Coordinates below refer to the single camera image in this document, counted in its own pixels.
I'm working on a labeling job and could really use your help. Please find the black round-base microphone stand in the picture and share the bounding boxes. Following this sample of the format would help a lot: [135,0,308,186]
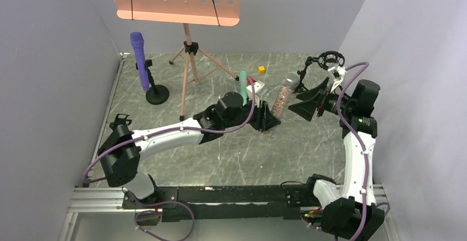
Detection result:
[145,59,170,105]

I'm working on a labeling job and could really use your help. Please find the purple microphone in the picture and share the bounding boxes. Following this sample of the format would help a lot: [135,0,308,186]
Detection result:
[130,32,150,91]

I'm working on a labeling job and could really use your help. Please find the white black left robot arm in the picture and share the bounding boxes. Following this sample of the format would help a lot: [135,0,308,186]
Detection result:
[97,92,269,200]

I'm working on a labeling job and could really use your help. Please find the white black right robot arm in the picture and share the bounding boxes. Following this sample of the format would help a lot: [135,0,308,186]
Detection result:
[289,78,385,240]

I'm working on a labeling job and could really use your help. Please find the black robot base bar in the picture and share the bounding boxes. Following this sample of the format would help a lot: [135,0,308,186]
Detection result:
[122,184,320,222]

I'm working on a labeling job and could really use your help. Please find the pink music stand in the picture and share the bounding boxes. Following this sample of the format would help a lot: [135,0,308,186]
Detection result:
[114,0,240,120]

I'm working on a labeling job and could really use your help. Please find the black clip stand at left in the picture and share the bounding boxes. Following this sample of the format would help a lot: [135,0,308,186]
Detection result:
[109,113,132,130]

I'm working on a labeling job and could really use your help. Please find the teal green microphone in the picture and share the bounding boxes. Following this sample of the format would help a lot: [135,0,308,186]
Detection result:
[239,70,248,105]

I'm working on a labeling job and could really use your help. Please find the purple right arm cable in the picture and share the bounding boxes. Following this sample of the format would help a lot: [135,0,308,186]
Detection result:
[300,62,392,241]

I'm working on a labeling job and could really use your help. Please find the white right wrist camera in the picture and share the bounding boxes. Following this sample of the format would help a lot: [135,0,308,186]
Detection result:
[327,65,346,92]

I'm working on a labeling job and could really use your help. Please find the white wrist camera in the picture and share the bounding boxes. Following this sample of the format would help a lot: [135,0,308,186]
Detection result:
[327,65,346,92]
[246,80,268,102]

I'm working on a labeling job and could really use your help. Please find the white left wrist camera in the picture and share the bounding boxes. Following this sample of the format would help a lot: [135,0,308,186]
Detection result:
[246,80,268,102]

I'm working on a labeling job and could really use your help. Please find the black tripod shock-mount stand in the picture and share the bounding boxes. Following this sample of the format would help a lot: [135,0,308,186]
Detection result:
[294,50,346,94]

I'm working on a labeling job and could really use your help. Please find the aluminium table edge rail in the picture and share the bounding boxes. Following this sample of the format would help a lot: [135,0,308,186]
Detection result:
[91,52,130,162]

